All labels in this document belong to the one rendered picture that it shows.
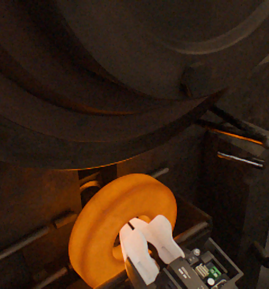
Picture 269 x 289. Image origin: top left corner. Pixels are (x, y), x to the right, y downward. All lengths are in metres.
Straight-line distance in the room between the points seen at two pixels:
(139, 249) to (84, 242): 0.06
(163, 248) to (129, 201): 0.07
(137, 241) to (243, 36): 0.26
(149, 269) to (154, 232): 0.05
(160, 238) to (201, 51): 0.27
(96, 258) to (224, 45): 0.30
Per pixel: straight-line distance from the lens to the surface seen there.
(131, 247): 0.49
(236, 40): 0.32
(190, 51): 0.28
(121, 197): 0.46
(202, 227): 0.58
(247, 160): 0.43
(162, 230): 0.49
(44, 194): 0.49
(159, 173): 0.59
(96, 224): 0.46
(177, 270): 0.42
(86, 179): 0.57
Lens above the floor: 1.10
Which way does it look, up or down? 31 degrees down
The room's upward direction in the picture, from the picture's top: 1 degrees counter-clockwise
